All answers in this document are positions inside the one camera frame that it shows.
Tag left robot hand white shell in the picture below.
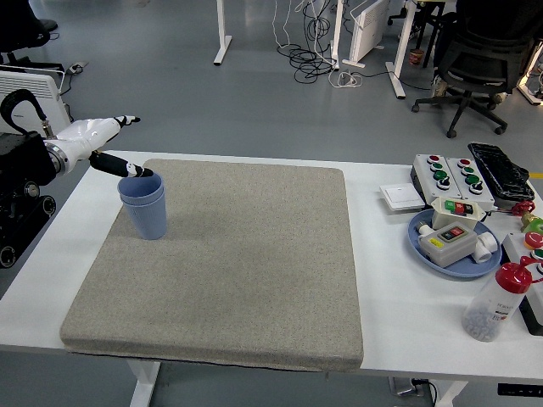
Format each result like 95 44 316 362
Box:
54 113 154 180

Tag blue ribbed plastic cup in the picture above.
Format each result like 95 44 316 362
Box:
117 171 165 204
120 190 168 241

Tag white panel heater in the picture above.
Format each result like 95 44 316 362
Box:
342 0 389 69
0 70 74 137

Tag white desk leg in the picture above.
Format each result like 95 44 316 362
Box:
385 0 419 101
213 0 233 65
516 40 543 107
329 0 345 70

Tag grey-brown foam mat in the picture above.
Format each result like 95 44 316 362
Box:
59 159 365 374

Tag white table leg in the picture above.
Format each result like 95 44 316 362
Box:
126 359 162 407
436 379 470 407

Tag grey four-button control box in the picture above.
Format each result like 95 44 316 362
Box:
443 157 496 212
413 153 462 201

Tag blue oval plate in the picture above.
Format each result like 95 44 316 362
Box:
407 207 503 279

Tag black mesh office chair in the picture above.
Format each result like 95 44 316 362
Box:
411 0 536 139

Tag white pipe tee fitting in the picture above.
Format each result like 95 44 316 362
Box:
473 231 498 264

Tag black plastic-wrapped flat device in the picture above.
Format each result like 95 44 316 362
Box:
467 142 535 200

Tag clear bottle red cap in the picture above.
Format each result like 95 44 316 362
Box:
461 258 543 343

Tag red valve handwheel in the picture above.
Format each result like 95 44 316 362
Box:
512 201 536 220

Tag brass valve green tag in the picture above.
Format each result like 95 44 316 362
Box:
520 214 543 234

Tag black table height controller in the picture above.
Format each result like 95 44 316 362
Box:
496 383 543 398

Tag white hanging cable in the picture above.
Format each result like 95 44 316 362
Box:
271 0 294 48

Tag black floor cable bundle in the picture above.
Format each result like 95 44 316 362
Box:
277 0 340 84

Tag white wall switch panel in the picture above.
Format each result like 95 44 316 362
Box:
378 181 425 213

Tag white switch box green red buttons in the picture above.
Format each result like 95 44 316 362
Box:
431 195 489 232

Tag grey switch box red button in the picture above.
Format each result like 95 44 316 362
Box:
418 222 479 269

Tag black cable under table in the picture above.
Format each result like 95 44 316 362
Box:
410 376 439 404

